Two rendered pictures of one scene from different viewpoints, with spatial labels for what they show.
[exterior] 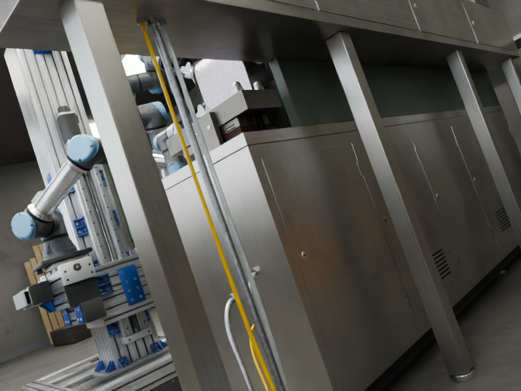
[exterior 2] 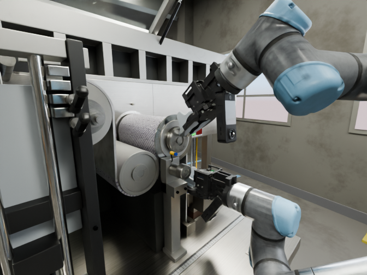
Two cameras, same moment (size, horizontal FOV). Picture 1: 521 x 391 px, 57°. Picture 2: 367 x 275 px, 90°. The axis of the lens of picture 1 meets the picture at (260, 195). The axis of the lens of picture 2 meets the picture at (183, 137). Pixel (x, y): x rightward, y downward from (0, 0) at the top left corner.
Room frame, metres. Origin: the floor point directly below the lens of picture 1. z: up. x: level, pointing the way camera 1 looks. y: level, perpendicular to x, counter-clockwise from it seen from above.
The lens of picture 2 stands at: (2.34, 0.11, 1.36)
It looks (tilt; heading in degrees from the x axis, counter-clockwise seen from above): 12 degrees down; 184
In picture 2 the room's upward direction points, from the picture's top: straight up
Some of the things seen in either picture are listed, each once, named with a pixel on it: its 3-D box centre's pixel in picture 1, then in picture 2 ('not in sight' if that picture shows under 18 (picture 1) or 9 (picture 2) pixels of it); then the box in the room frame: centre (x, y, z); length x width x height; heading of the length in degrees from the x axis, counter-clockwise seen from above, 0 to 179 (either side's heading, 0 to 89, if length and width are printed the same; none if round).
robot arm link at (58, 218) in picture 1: (50, 223); not in sight; (2.19, 0.96, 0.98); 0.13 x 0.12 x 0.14; 169
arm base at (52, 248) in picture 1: (58, 247); not in sight; (2.20, 0.96, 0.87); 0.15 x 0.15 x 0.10
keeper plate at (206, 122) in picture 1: (206, 134); not in sight; (1.48, 0.10, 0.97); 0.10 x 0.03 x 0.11; 48
